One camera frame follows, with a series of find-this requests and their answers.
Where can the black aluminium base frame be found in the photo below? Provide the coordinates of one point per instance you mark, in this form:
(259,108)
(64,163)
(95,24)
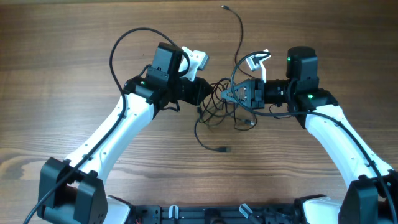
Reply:
(269,213)

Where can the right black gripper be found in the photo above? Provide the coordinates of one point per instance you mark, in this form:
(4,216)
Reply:
(257,102)

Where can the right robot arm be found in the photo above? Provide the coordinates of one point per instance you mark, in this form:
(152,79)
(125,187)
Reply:
(371,195)

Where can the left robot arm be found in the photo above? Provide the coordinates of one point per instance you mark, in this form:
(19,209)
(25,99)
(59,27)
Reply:
(72,190)

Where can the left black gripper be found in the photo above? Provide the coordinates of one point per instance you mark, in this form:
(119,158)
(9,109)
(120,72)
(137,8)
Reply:
(199,84)

